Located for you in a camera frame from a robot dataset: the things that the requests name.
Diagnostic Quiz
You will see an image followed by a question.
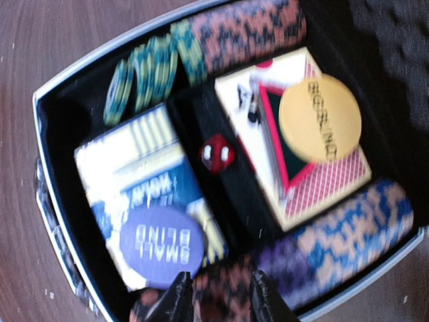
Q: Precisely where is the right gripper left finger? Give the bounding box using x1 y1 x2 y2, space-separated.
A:
144 272 194 322

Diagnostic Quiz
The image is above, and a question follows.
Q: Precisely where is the red white card deck box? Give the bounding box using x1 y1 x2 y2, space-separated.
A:
214 48 371 230

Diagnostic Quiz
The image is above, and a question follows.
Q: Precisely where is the silver aluminium poker case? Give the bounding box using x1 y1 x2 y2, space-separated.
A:
34 1 428 321

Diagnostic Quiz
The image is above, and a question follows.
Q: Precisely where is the green chip stack in case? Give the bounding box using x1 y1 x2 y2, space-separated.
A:
103 19 208 125

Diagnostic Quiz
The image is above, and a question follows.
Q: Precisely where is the red die in case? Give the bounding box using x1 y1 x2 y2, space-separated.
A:
200 133 235 174

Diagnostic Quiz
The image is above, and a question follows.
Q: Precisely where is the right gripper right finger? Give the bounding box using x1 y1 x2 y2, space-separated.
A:
250 270 298 322

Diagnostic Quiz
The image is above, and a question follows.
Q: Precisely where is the blue gold card deck box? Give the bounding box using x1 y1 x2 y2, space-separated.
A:
74 104 228 290

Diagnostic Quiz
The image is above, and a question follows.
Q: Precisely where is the black red triangle all-in button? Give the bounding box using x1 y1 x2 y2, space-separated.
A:
259 83 316 195

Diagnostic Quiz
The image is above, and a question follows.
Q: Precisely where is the purple round button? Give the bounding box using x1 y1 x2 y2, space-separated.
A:
119 206 204 288

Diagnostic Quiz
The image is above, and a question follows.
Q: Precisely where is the orange chip stack in case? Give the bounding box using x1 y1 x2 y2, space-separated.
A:
129 179 414 321

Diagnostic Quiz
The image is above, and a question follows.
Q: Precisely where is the yellow round button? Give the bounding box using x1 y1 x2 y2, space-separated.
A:
278 74 362 163

